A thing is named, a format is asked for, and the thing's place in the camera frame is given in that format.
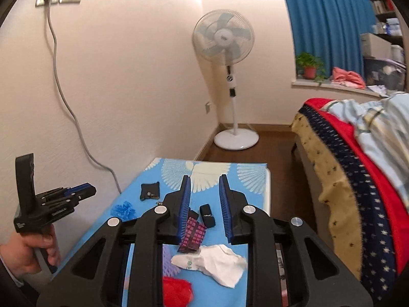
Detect person's left hand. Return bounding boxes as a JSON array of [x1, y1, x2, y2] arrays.
[[1, 225, 62, 276]]

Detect bed with patterned blankets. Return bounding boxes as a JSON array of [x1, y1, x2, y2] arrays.
[[299, 103, 406, 302]]

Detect white window sill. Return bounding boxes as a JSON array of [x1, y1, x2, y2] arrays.
[[291, 77, 388, 98]]

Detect cluttered wall shelf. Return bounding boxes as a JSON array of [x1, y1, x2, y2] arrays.
[[363, 56, 408, 91]]

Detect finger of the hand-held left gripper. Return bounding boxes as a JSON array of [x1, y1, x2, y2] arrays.
[[48, 185, 97, 212], [40, 183, 93, 199]]

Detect yellow star blanket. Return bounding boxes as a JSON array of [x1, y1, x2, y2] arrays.
[[289, 104, 367, 282]]

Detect purple spiky ball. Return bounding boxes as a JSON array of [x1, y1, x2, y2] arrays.
[[163, 246, 181, 277]]

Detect white patterned cloth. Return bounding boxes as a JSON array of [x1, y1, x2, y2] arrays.
[[367, 84, 399, 98]]

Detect pink cloth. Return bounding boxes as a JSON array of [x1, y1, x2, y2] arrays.
[[332, 67, 367, 88]]

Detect red sock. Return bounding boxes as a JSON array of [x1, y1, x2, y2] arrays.
[[163, 277, 194, 307]]

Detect black wrapper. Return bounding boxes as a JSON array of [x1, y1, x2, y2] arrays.
[[140, 181, 161, 202]]

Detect potted green plant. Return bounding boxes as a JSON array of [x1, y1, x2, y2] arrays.
[[296, 52, 330, 85]]

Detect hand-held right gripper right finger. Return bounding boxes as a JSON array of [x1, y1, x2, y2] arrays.
[[218, 174, 374, 307]]

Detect grey power cable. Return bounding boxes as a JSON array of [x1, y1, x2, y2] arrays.
[[46, 0, 123, 195]]

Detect blue pompom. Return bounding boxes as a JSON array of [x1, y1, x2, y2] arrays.
[[110, 200, 137, 220]]

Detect row of books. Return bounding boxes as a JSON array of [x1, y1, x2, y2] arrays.
[[372, 0, 397, 15]]

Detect blue printed table cover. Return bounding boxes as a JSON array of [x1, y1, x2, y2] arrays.
[[63, 157, 273, 307]]

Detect small black box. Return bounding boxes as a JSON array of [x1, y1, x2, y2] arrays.
[[199, 204, 217, 229]]

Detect blue curtain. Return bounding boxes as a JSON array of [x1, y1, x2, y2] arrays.
[[277, 0, 378, 81]]

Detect light plaid quilt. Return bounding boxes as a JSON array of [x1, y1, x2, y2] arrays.
[[325, 91, 409, 199]]

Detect white cardboard box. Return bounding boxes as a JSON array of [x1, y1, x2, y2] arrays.
[[360, 32, 392, 59]]

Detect dark wooden bookshelf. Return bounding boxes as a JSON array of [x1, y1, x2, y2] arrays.
[[367, 0, 407, 46]]

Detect person's left forearm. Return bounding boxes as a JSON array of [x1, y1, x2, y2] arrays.
[[0, 246, 40, 307]]

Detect folded cloths on shelf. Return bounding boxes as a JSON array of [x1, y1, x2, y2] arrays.
[[372, 17, 402, 36]]

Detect red blanket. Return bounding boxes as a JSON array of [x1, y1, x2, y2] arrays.
[[303, 97, 409, 264]]

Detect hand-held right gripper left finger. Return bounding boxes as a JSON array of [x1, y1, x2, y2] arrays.
[[36, 175, 192, 307]]

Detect white standing fan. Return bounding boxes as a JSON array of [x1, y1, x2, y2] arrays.
[[192, 10, 260, 151]]

